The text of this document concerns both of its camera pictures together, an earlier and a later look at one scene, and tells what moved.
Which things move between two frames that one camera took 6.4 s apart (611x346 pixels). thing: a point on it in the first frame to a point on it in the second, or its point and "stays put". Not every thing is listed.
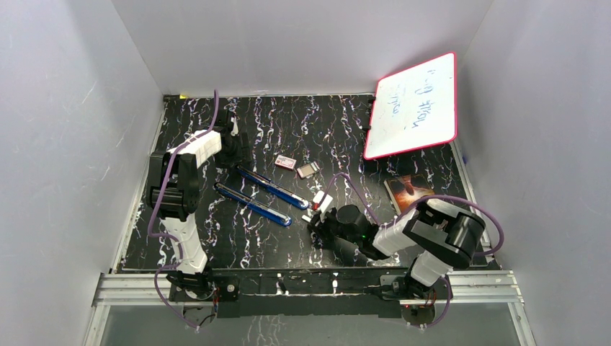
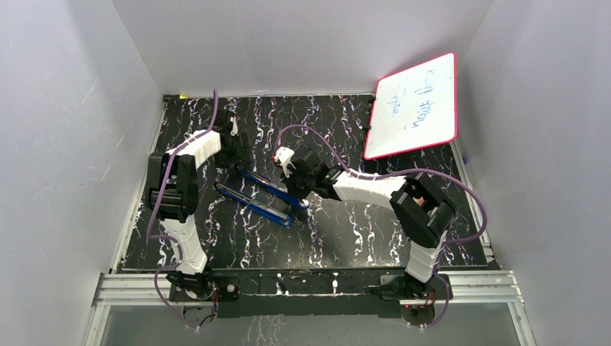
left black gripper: [243, 142] stays put
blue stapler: [262, 209] stays put
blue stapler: [273, 187] stays put
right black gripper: [319, 225] to [289, 183]
